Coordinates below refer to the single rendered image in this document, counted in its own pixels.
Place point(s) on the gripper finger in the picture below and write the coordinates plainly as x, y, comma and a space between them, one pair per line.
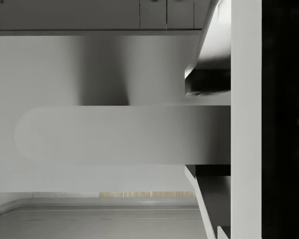
214, 184
209, 79

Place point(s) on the white drawer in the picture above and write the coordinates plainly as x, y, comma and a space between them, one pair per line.
114, 134

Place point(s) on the white cabinet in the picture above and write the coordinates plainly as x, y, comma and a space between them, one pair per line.
64, 15

